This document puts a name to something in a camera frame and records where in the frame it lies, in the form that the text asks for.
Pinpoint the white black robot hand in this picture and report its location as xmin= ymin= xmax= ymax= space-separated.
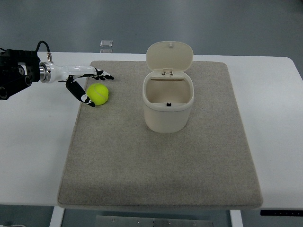
xmin=39 ymin=62 xmax=114 ymax=107

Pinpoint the yellow tennis ball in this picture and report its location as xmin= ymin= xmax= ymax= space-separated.
xmin=87 ymin=83 xmax=109 ymax=105

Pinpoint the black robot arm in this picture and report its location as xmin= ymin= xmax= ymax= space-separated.
xmin=0 ymin=41 xmax=53 ymax=100

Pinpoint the floor socket plate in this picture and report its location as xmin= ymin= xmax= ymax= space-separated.
xmin=100 ymin=40 xmax=113 ymax=47

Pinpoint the grey felt mat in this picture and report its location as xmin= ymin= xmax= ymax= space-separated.
xmin=57 ymin=61 xmax=263 ymax=210

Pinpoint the beige lidded bin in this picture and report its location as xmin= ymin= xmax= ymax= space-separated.
xmin=142 ymin=41 xmax=195 ymax=133

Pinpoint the white left table leg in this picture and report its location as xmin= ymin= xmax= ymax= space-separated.
xmin=49 ymin=206 xmax=65 ymax=227

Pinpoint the white table leg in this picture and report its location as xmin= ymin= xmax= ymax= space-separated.
xmin=49 ymin=206 xmax=65 ymax=227
xmin=230 ymin=210 xmax=244 ymax=227

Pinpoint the white right table leg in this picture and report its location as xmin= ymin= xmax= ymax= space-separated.
xmin=230 ymin=210 xmax=244 ymax=227

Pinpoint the black table control panel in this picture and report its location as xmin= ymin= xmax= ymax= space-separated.
xmin=260 ymin=210 xmax=303 ymax=217

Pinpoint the metal base plate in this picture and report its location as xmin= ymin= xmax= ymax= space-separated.
xmin=95 ymin=216 xmax=214 ymax=227

